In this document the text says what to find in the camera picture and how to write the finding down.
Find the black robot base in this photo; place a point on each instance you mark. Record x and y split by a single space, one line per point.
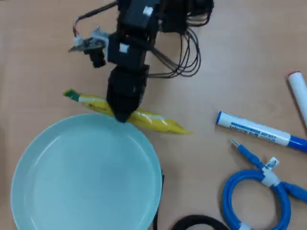
175 19

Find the yellow coffee stick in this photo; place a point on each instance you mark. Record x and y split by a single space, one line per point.
156 121

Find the blue whiteboard marker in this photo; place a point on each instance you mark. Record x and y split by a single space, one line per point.
251 129

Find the light blue plate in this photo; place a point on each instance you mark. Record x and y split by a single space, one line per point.
84 177

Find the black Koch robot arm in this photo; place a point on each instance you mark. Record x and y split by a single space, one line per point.
136 14

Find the white marker with red cap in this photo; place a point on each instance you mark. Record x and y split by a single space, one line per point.
297 88

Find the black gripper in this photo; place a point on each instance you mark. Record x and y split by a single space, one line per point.
127 79

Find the wrist camera with white bracket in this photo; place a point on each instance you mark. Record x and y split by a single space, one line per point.
96 45

